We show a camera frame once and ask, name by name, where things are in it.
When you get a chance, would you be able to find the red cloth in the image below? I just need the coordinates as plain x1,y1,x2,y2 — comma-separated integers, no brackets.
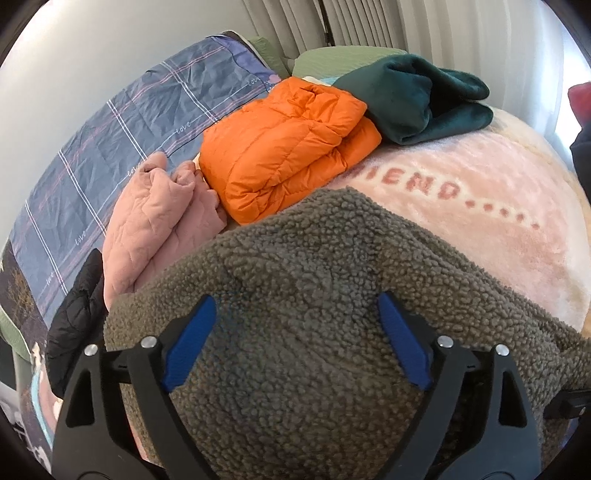
567,82,591,121

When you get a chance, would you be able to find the blue plaid quilt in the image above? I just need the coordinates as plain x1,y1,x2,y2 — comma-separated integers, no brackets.
0,31,293,358

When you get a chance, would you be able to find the green pillow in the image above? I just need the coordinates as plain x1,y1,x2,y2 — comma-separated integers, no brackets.
291,45,409,80

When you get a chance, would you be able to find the grey pleated curtain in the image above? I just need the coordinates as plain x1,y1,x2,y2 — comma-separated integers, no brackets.
242,0,565,63

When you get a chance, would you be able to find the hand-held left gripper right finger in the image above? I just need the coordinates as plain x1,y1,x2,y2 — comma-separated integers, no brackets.
376,292,542,480

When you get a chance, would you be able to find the pink plush blanket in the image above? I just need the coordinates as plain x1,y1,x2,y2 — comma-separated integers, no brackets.
0,104,591,462

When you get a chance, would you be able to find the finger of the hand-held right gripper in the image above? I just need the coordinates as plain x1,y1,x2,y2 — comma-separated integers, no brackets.
544,387,591,422

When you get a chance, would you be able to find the brown fleece jacket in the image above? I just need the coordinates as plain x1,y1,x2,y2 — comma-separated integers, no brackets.
104,187,591,480

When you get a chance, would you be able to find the dark cloth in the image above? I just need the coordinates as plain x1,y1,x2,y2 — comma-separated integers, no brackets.
569,133,591,188

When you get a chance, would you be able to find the orange puffer jacket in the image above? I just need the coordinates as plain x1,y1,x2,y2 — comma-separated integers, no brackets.
198,76,383,226

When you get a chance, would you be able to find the black puffer jacket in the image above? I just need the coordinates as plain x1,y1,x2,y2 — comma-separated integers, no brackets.
46,248,110,398

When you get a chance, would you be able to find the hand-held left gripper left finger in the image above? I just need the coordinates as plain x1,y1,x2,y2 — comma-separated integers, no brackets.
52,295,219,480

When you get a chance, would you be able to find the pink quilted jacket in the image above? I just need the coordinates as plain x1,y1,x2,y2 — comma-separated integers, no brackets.
102,151,228,309

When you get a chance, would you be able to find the dark green sweatshirt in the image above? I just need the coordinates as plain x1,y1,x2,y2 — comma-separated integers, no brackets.
332,53,495,146

